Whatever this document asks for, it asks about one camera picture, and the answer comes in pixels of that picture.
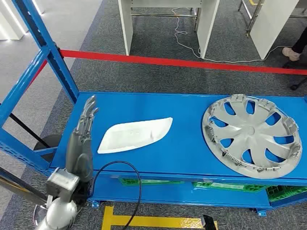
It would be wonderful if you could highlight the dark right robot hand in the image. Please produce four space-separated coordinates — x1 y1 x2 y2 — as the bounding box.
202 215 218 230

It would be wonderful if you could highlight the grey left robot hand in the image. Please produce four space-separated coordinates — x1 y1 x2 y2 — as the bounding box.
65 94 99 185

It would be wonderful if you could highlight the white plastic car part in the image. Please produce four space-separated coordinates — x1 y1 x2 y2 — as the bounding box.
97 117 174 155

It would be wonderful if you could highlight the blue metal shelf rack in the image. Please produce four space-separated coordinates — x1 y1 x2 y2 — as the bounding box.
0 0 307 218

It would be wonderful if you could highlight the black pole stanchion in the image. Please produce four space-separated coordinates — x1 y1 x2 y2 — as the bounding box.
9 113 62 162

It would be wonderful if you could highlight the green plastic crate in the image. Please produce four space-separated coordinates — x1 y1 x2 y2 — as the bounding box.
266 185 307 203
193 181 267 193
119 178 185 186

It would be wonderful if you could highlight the short red barrier belt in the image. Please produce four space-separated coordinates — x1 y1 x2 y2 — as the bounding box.
26 59 48 91

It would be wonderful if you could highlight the silver wheel hubcap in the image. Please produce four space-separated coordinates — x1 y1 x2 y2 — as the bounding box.
202 93 303 180

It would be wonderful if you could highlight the long red barrier belt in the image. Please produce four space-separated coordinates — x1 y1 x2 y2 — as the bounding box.
60 49 307 76

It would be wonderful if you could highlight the white lit plinth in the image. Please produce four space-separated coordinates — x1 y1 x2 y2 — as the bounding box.
0 0 45 41

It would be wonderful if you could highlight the black chair base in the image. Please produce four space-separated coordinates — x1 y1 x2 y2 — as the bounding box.
282 60 307 91

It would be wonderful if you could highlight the person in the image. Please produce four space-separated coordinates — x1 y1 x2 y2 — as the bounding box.
281 27 307 62

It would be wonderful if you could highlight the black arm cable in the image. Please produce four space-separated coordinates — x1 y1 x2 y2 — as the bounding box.
90 161 142 230

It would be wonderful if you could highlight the white floor cable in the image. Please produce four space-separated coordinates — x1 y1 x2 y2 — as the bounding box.
171 7 292 64

